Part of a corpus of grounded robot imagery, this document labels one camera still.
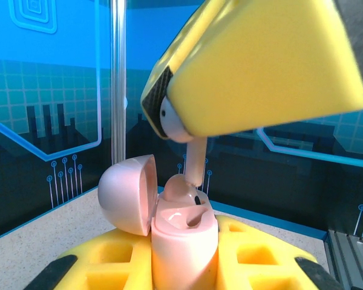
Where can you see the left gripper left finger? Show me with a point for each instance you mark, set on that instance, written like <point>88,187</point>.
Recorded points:
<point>109,259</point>

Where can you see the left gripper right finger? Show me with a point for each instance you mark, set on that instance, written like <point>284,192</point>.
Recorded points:
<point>260,266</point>

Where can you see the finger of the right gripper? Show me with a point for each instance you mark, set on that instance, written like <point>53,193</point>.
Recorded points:
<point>153,98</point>
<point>260,66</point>

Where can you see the pink earbud charging case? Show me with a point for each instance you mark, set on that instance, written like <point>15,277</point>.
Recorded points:
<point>181,250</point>

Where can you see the aluminium frame post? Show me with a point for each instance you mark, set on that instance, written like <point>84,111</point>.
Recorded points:
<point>118,75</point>

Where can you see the wide aluminium mounting rail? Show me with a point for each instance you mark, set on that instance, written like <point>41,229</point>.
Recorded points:
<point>345,256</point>

